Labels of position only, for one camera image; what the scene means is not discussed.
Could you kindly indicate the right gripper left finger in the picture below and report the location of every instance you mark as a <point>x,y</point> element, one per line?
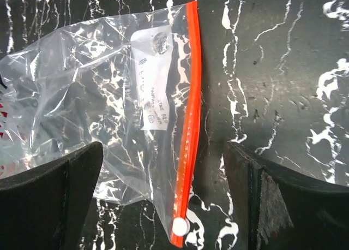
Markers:
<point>46,207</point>

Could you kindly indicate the clear zip bag orange zipper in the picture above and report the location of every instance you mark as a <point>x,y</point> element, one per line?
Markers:
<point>131,82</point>

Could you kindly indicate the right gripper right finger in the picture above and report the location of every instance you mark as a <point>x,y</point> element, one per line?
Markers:
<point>278,208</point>

